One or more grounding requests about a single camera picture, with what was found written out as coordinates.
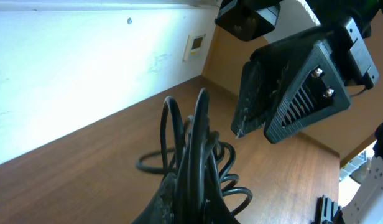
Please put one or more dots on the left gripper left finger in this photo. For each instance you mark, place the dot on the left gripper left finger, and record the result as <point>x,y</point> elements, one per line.
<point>160,208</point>

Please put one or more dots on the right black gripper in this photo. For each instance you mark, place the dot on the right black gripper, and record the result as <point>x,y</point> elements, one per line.
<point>314,86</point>

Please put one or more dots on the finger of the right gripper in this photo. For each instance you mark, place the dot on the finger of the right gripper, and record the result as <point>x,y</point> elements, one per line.
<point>262,77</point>

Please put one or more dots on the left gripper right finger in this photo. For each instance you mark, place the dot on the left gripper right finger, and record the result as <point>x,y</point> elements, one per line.
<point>215,210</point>

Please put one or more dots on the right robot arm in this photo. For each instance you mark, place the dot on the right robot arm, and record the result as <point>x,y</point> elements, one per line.
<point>367,205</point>

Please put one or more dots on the wall thermostat panel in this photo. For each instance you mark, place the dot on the wall thermostat panel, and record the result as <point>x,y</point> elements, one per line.
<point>193,46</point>

